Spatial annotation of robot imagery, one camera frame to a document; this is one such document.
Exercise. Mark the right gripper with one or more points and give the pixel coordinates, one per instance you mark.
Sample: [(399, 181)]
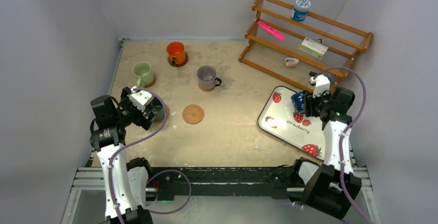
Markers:
[(310, 99)]

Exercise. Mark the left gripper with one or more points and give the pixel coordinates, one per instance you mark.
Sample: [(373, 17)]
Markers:
[(126, 97)]

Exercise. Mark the woven rattan coaster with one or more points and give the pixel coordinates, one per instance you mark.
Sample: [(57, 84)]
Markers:
[(193, 114), (167, 113)]

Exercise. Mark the dark blue mug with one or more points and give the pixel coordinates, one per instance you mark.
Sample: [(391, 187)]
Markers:
[(298, 102)]

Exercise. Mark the light green mug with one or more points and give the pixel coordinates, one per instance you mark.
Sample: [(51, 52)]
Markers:
[(143, 72)]

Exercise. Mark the dark brown wooden coaster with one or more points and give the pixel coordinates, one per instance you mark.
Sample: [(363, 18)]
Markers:
[(172, 62)]

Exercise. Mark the orange mug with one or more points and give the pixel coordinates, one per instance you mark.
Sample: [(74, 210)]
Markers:
[(176, 51)]

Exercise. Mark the pink purple mug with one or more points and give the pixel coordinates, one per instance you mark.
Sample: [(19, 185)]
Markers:
[(207, 77)]

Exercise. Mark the dark grey mug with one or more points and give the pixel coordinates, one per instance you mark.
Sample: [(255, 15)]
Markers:
[(158, 113)]

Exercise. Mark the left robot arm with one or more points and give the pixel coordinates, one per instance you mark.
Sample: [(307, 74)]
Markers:
[(125, 182)]

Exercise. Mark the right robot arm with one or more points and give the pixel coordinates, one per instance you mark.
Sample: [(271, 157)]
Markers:
[(331, 187)]

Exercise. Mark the strawberry print tray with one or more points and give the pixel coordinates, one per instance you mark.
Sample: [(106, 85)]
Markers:
[(308, 134)]

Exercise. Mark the green white box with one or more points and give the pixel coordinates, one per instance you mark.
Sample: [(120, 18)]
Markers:
[(314, 48)]

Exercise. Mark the pink highlighter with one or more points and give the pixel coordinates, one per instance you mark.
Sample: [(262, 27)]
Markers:
[(271, 30)]

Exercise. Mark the blue white jar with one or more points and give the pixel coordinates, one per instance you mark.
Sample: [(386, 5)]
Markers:
[(300, 10)]

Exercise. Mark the wooden tiered shelf rack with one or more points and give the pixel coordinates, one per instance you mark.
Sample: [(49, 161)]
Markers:
[(291, 47)]

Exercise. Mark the black aluminium mounting rail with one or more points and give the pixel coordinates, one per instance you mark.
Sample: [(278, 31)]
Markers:
[(279, 182)]

